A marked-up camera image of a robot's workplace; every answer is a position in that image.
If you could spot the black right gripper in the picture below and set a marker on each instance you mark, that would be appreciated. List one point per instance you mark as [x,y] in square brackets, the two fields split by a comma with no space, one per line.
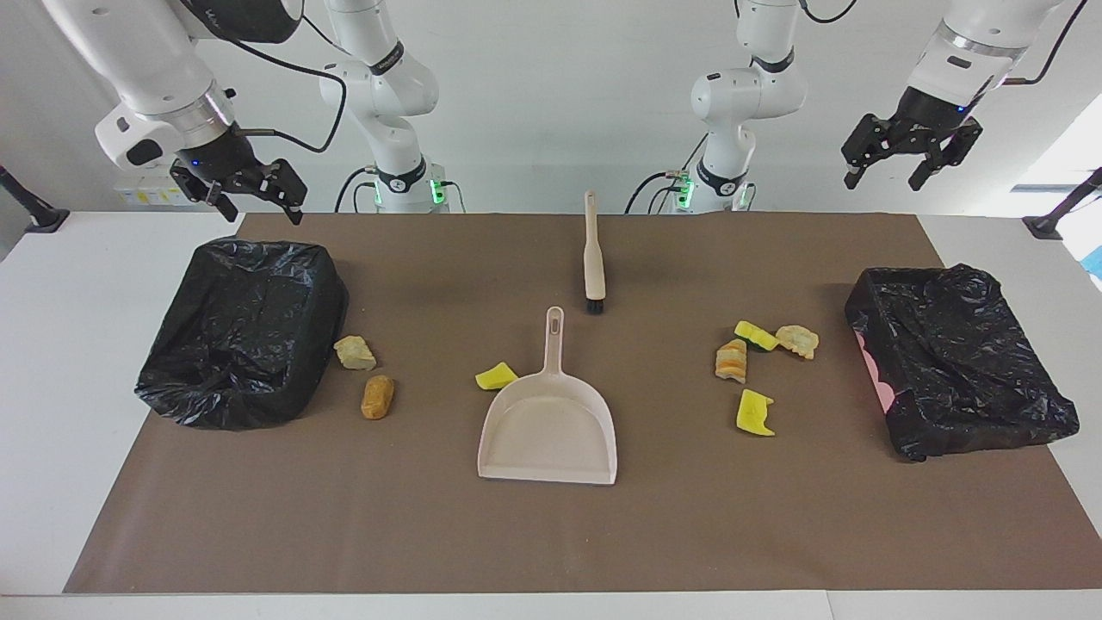
[222,157]

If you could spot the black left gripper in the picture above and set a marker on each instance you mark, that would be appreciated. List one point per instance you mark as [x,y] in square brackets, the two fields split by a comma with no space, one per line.
[930,114]

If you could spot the pale chip scrap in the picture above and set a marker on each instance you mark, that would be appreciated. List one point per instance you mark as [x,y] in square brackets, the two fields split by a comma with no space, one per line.
[355,354]

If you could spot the pale striped bread scrap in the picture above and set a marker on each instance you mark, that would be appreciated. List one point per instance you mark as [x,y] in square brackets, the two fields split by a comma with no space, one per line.
[798,341]

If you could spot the yellow green sponge scrap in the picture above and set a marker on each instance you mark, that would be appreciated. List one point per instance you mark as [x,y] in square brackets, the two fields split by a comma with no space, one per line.
[753,334]

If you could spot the brown croquette scrap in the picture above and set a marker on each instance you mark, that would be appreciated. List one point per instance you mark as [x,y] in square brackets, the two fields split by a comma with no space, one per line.
[377,398]

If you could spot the orange striped bread scrap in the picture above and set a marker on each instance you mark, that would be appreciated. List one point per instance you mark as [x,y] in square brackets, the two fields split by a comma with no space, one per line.
[732,362]

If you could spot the hooked yellow sponge scrap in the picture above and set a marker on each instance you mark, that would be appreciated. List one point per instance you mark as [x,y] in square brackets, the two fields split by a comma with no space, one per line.
[754,413]

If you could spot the small yellow sponge scrap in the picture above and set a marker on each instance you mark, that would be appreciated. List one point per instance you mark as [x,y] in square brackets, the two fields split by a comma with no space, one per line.
[497,377]

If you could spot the beige hand brush black bristles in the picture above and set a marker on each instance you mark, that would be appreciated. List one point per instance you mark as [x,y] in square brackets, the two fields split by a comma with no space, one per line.
[594,267]

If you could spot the beige plastic dustpan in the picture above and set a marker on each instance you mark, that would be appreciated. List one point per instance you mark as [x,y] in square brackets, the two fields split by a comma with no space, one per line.
[551,430]

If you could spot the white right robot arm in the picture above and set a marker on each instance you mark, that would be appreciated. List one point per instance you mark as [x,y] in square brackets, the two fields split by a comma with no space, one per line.
[146,60]

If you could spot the left black-lined bin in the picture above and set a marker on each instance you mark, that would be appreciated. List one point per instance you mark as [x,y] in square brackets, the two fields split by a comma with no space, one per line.
[241,336]

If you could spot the black-lined bin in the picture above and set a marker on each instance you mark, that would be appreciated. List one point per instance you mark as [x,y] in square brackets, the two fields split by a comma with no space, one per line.
[241,336]
[956,362]

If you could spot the right black-lined bin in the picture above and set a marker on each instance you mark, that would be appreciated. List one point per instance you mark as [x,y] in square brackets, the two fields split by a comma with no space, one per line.
[956,362]

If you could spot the pink bin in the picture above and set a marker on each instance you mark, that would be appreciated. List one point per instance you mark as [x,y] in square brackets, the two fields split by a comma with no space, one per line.
[871,370]

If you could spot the green lit base connector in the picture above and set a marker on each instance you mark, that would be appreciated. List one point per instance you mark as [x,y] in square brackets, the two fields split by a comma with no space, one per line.
[437,185]
[684,191]

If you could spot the blue object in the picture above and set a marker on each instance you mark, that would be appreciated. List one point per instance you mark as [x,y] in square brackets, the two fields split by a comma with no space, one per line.
[1096,261]

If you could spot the brown table mat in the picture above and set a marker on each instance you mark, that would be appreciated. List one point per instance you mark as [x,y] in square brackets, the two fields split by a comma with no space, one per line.
[551,534]

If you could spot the white wall socket box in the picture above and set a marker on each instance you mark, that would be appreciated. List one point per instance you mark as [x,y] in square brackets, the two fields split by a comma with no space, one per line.
[142,191]

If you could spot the black camera stand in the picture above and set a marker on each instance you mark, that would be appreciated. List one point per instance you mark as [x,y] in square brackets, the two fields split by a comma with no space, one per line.
[34,213]
[1046,226]

